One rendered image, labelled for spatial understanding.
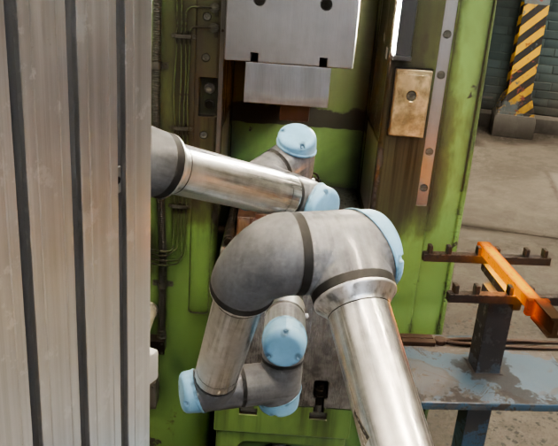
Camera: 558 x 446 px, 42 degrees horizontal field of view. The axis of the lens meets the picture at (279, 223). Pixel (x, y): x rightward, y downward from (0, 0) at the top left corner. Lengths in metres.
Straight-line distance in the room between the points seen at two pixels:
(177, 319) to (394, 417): 1.30
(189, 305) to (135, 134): 1.60
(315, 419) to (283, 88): 0.90
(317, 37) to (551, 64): 6.11
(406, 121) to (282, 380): 0.85
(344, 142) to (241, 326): 1.27
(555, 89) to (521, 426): 5.22
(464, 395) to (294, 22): 0.93
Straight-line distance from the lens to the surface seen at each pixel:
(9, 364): 0.48
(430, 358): 1.83
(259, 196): 1.13
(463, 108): 1.93
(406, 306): 2.09
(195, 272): 2.05
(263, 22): 1.70
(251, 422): 2.04
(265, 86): 1.72
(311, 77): 1.71
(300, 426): 2.05
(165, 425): 2.32
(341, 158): 2.26
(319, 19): 1.70
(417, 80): 1.86
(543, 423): 3.01
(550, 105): 7.78
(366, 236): 0.97
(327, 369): 1.94
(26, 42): 0.43
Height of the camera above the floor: 1.63
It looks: 21 degrees down
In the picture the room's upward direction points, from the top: 4 degrees clockwise
